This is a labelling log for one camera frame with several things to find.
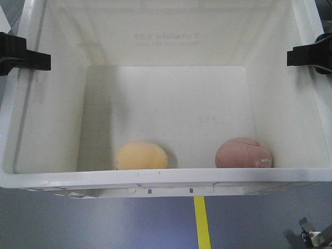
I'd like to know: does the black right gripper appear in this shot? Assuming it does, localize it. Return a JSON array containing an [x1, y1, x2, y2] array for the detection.
[[286, 33, 331, 75]]

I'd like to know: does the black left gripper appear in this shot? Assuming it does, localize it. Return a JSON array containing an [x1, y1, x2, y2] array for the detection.
[[1, 32, 51, 76]]

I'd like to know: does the pink plush ball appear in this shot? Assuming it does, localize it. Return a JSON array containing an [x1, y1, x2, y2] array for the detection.
[[215, 137, 273, 168]]

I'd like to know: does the white plastic tote box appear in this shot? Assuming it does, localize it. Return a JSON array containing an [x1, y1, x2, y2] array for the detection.
[[1, 1, 331, 198]]

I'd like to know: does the beige plush ball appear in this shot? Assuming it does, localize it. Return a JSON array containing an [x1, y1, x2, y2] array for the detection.
[[115, 141, 168, 170]]

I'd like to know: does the yellow floor tape line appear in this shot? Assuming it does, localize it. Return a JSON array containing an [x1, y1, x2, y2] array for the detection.
[[194, 196, 212, 249]]

